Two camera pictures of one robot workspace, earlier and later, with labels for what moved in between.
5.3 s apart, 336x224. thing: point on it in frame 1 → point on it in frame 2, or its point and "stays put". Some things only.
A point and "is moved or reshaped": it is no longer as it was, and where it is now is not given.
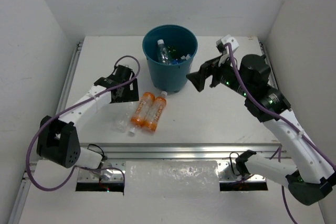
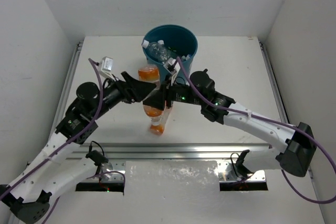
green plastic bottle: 171,50 stays put
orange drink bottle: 140,113 → 150,73
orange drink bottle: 154,112 is moved or reshaped
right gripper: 211,67 → 158,97
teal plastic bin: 169,50 stays put
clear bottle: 163,56 stays put
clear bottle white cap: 122,115 → 156,51
